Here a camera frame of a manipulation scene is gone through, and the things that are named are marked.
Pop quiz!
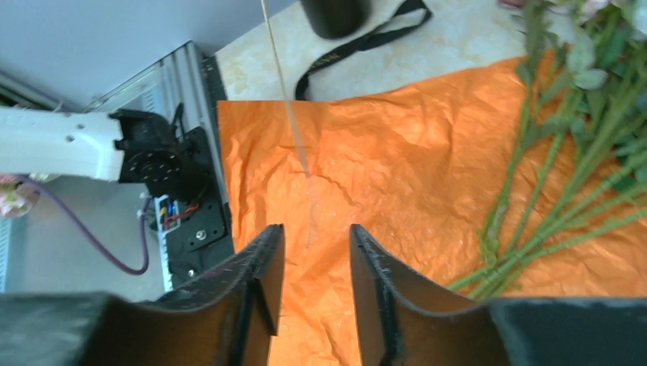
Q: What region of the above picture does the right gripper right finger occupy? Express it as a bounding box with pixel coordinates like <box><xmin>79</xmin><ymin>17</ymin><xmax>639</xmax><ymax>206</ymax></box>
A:
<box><xmin>349</xmin><ymin>224</ymin><xmax>646</xmax><ymax>365</ymax></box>

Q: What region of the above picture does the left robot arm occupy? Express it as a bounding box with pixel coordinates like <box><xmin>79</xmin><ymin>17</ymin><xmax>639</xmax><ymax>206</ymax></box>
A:
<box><xmin>1</xmin><ymin>107</ymin><xmax>214</xmax><ymax>204</ymax></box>

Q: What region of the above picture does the black ribbon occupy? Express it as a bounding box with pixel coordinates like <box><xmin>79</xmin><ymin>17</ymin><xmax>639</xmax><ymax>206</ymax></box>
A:
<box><xmin>294</xmin><ymin>0</ymin><xmax>434</xmax><ymax>101</ymax></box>

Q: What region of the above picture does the black cylindrical vase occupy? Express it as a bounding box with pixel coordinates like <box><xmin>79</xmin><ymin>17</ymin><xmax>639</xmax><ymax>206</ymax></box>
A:
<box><xmin>299</xmin><ymin>0</ymin><xmax>372</xmax><ymax>40</ymax></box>

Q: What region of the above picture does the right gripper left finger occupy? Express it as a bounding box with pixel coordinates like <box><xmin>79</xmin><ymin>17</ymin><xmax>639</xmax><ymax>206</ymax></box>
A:
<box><xmin>1</xmin><ymin>224</ymin><xmax>285</xmax><ymax>365</ymax></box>

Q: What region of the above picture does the orange paper flower bouquet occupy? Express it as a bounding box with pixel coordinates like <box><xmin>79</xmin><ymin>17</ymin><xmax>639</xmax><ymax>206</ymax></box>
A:
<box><xmin>449</xmin><ymin>1</ymin><xmax>646</xmax><ymax>300</ymax></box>

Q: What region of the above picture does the orange wrapping paper sheet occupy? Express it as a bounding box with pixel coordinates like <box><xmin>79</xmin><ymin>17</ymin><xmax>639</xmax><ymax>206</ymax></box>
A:
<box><xmin>217</xmin><ymin>49</ymin><xmax>647</xmax><ymax>366</ymax></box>

